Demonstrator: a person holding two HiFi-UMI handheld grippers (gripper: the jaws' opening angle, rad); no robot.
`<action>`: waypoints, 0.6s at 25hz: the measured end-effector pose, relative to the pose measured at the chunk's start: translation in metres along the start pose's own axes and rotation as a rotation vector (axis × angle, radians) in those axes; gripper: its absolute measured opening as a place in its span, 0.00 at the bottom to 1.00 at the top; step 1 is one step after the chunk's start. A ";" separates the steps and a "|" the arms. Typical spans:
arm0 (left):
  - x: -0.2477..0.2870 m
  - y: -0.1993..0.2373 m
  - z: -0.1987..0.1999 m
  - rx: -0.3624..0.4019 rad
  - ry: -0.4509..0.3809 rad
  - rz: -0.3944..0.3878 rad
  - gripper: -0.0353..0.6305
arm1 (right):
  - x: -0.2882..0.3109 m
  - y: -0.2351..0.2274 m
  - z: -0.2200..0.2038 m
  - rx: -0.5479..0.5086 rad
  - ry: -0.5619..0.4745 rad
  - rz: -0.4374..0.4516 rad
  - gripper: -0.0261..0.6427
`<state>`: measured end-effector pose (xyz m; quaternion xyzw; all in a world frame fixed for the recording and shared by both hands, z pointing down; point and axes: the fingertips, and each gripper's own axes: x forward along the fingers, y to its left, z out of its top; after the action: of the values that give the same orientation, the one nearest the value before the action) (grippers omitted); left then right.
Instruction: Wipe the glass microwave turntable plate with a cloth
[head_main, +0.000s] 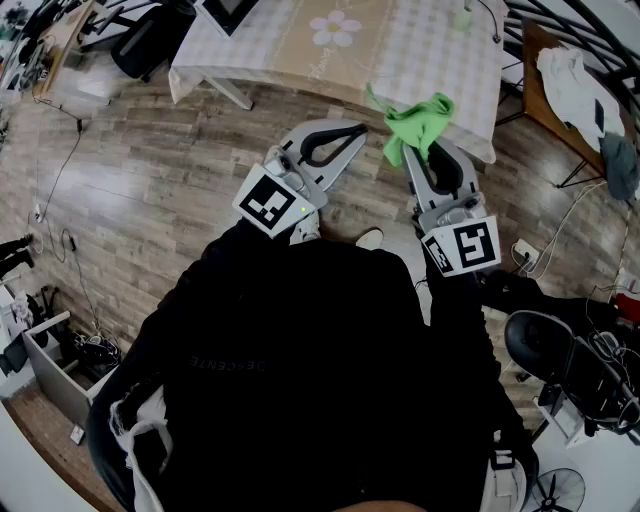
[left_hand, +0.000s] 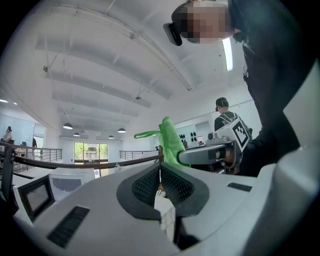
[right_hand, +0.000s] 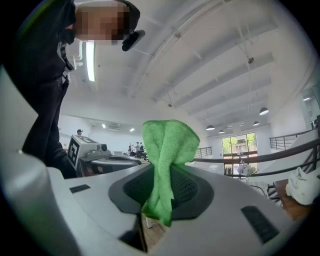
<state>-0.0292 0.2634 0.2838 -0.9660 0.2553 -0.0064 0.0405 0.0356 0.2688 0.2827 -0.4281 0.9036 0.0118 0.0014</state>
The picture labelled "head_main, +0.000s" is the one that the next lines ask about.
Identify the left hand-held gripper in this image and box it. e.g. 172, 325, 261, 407
232, 121, 369, 239

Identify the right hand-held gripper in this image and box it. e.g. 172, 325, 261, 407
402, 137, 502, 278

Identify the green cloth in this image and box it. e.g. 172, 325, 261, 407
365, 82, 456, 169

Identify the person's left forearm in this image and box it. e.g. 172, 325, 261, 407
199, 219, 291, 281

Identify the person's right forearm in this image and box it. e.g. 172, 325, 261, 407
424, 264, 496, 401

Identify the white microwave with black door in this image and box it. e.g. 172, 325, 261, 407
192, 0, 261, 37

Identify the white power strip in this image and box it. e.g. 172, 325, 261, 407
513, 238, 541, 274

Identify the brown wooden side table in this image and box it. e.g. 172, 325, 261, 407
519, 17, 621, 189

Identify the table with checked floral tablecloth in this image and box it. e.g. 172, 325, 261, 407
168, 0, 506, 164

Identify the white garment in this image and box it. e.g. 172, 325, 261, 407
535, 47, 626, 151

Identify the green vase with blue flowers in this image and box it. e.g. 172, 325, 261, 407
452, 0, 474, 31

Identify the grey garment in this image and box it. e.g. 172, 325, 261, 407
599, 132, 640, 201

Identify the black swivel chair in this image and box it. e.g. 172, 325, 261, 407
504, 309, 640, 436

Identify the black office chair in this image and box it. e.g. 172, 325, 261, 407
110, 7, 189, 84

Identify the black metal railing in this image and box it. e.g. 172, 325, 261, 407
502, 0, 640, 101

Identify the person's black jacket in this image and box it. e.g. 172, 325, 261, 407
87, 219, 541, 512

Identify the red box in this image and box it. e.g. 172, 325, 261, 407
614, 292, 640, 321

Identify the small office desk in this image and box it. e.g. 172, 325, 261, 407
37, 0, 96, 96

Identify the black floor fan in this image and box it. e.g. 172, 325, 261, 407
529, 467, 586, 512

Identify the white open cabinet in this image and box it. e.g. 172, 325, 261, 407
22, 309, 121, 426

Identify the white cable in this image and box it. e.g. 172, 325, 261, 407
529, 179, 609, 276

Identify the black cable with plug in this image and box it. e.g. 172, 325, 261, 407
477, 0, 504, 44

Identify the black floor cable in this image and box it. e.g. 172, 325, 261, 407
29, 94, 84, 221

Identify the white harness strap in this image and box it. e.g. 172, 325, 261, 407
482, 429, 539, 512
109, 384, 176, 512

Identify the black cable tangle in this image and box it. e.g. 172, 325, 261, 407
74, 332, 121, 371

